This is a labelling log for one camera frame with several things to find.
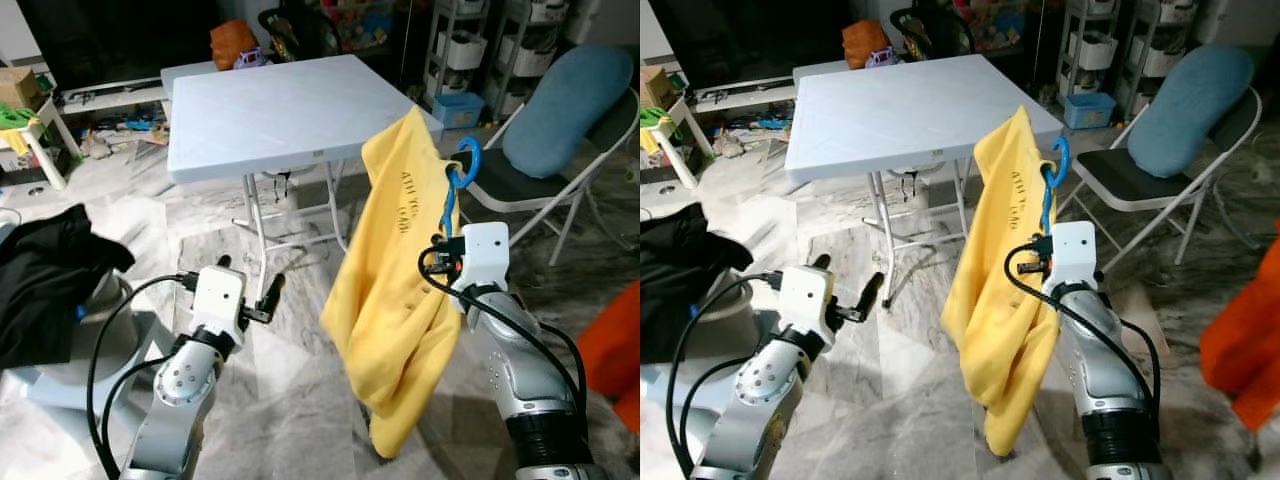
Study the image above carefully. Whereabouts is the yellow shirt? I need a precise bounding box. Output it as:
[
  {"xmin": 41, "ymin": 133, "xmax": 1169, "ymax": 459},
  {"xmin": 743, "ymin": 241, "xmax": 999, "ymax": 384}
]
[
  {"xmin": 942, "ymin": 105, "xmax": 1063, "ymax": 456},
  {"xmin": 320, "ymin": 105, "xmax": 463, "ymax": 461}
]

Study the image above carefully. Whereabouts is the blue plastic hanger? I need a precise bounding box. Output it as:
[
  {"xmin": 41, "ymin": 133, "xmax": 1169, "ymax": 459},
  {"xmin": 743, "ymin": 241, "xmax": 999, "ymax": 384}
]
[
  {"xmin": 1040, "ymin": 135, "xmax": 1071, "ymax": 236},
  {"xmin": 440, "ymin": 135, "xmax": 483, "ymax": 241}
]

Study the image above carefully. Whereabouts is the black garment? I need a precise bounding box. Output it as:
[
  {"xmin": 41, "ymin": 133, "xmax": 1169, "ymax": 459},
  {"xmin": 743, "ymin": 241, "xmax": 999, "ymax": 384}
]
[
  {"xmin": 0, "ymin": 203, "xmax": 136, "ymax": 371},
  {"xmin": 640, "ymin": 203, "xmax": 749, "ymax": 366}
]

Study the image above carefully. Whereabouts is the white grey folding chair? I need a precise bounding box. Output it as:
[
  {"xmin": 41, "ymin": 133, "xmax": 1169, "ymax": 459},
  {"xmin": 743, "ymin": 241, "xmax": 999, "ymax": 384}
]
[
  {"xmin": 455, "ymin": 85, "xmax": 641, "ymax": 266},
  {"xmin": 1058, "ymin": 85, "xmax": 1263, "ymax": 273}
]

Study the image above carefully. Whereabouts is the pale blue plastic chair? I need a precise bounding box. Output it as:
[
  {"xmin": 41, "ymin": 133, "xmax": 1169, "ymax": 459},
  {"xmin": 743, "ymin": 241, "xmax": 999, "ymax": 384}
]
[{"xmin": 0, "ymin": 270, "xmax": 171, "ymax": 411}]

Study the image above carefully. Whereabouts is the blue plastic bin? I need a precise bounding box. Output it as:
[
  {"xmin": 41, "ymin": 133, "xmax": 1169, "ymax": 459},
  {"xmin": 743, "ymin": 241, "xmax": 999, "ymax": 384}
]
[
  {"xmin": 1063, "ymin": 92, "xmax": 1117, "ymax": 129},
  {"xmin": 432, "ymin": 92, "xmax": 486, "ymax": 129}
]

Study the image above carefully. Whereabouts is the white folding table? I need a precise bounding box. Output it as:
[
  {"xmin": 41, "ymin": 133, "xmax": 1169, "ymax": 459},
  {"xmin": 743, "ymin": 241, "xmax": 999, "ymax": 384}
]
[
  {"xmin": 162, "ymin": 55, "xmax": 443, "ymax": 301},
  {"xmin": 785, "ymin": 55, "xmax": 1066, "ymax": 306}
]

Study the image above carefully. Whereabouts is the small white side table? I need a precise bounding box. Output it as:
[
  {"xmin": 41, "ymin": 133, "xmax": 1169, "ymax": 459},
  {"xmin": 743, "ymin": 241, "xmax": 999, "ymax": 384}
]
[
  {"xmin": 640, "ymin": 95, "xmax": 716, "ymax": 189},
  {"xmin": 0, "ymin": 95, "xmax": 81, "ymax": 191}
]

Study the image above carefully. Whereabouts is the white television stand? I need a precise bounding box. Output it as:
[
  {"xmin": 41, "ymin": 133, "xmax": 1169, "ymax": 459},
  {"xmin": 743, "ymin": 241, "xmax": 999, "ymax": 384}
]
[
  {"xmin": 55, "ymin": 80, "xmax": 171, "ymax": 113},
  {"xmin": 690, "ymin": 80, "xmax": 801, "ymax": 113}
]

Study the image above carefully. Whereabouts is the blue cushion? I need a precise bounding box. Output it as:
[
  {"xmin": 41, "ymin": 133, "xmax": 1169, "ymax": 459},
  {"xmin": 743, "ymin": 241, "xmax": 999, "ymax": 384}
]
[
  {"xmin": 1128, "ymin": 43, "xmax": 1254, "ymax": 179},
  {"xmin": 502, "ymin": 43, "xmax": 634, "ymax": 179}
]

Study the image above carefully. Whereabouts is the orange shirt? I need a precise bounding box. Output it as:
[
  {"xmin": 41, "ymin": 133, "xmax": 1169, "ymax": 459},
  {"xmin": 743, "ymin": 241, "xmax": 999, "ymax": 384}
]
[
  {"xmin": 1200, "ymin": 220, "xmax": 1280, "ymax": 431},
  {"xmin": 578, "ymin": 280, "xmax": 641, "ymax": 433}
]

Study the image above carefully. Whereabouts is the small pale blue table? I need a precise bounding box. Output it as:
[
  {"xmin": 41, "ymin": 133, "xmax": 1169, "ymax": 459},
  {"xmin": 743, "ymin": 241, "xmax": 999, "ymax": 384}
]
[
  {"xmin": 160, "ymin": 60, "xmax": 219, "ymax": 91},
  {"xmin": 793, "ymin": 60, "xmax": 849, "ymax": 86}
]

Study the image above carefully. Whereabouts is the grey shelf rack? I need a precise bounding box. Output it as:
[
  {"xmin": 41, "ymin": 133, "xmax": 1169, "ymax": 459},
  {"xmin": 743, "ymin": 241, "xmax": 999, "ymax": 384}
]
[
  {"xmin": 425, "ymin": 0, "xmax": 561, "ymax": 121},
  {"xmin": 1055, "ymin": 0, "xmax": 1201, "ymax": 121}
]

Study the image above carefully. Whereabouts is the orange bag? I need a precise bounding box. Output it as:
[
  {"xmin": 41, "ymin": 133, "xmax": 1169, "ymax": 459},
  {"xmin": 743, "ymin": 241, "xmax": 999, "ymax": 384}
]
[
  {"xmin": 842, "ymin": 20, "xmax": 891, "ymax": 69},
  {"xmin": 210, "ymin": 20, "xmax": 259, "ymax": 71}
]

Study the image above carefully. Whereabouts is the black television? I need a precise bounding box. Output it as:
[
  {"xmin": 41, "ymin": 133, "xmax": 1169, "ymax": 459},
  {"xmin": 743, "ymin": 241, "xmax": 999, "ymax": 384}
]
[
  {"xmin": 650, "ymin": 0, "xmax": 851, "ymax": 96},
  {"xmin": 15, "ymin": 0, "xmax": 223, "ymax": 96}
]

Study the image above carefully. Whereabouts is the printed cardboard box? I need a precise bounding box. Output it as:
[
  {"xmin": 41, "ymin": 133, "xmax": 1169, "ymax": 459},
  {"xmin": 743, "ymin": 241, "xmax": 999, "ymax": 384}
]
[
  {"xmin": 0, "ymin": 67, "xmax": 46, "ymax": 109},
  {"xmin": 640, "ymin": 65, "xmax": 679, "ymax": 109}
]

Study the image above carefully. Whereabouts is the black stroller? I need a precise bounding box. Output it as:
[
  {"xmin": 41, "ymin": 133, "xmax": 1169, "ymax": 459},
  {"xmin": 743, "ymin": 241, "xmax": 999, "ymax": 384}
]
[
  {"xmin": 258, "ymin": 8, "xmax": 341, "ymax": 61},
  {"xmin": 890, "ymin": 8, "xmax": 973, "ymax": 59}
]

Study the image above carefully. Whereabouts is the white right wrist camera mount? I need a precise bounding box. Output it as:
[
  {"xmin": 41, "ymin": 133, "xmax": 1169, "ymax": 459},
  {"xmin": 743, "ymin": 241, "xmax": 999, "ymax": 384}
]
[
  {"xmin": 1045, "ymin": 222, "xmax": 1099, "ymax": 296},
  {"xmin": 450, "ymin": 222, "xmax": 511, "ymax": 311}
]

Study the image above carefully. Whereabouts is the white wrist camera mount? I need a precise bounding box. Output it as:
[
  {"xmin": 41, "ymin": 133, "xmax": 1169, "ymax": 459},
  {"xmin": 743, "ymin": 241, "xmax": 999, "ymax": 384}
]
[
  {"xmin": 190, "ymin": 265, "xmax": 248, "ymax": 346},
  {"xmin": 450, "ymin": 222, "xmax": 511, "ymax": 311},
  {"xmin": 1045, "ymin": 222, "xmax": 1099, "ymax": 296},
  {"xmin": 778, "ymin": 265, "xmax": 836, "ymax": 346}
]

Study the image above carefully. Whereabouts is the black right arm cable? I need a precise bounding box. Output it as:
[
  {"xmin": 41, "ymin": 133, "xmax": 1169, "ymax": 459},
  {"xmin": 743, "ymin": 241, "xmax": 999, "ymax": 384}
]
[
  {"xmin": 418, "ymin": 245, "xmax": 589, "ymax": 411},
  {"xmin": 1005, "ymin": 245, "xmax": 1161, "ymax": 411}
]

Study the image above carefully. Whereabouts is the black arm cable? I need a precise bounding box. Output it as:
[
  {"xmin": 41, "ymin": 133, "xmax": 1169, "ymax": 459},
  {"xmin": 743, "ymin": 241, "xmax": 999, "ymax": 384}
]
[
  {"xmin": 418, "ymin": 245, "xmax": 589, "ymax": 411},
  {"xmin": 665, "ymin": 272, "xmax": 791, "ymax": 480},
  {"xmin": 87, "ymin": 272, "xmax": 201, "ymax": 480},
  {"xmin": 1005, "ymin": 245, "xmax": 1161, "ymax": 411}
]

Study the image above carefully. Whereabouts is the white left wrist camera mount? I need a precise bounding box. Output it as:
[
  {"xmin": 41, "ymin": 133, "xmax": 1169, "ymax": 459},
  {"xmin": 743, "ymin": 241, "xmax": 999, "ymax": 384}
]
[
  {"xmin": 190, "ymin": 265, "xmax": 248, "ymax": 346},
  {"xmin": 778, "ymin": 265, "xmax": 836, "ymax": 346}
]

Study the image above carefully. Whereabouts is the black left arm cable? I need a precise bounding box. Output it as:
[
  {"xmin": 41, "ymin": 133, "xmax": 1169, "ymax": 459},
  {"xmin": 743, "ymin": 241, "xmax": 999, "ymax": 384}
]
[
  {"xmin": 87, "ymin": 272, "xmax": 201, "ymax": 480},
  {"xmin": 665, "ymin": 272, "xmax": 791, "ymax": 480}
]

